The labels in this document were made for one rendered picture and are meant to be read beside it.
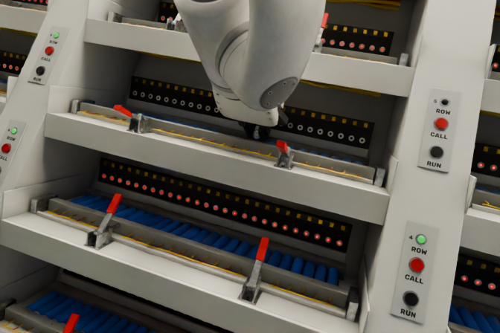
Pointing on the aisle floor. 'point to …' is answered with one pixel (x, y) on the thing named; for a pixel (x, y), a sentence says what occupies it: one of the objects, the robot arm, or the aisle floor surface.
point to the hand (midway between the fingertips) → (257, 127)
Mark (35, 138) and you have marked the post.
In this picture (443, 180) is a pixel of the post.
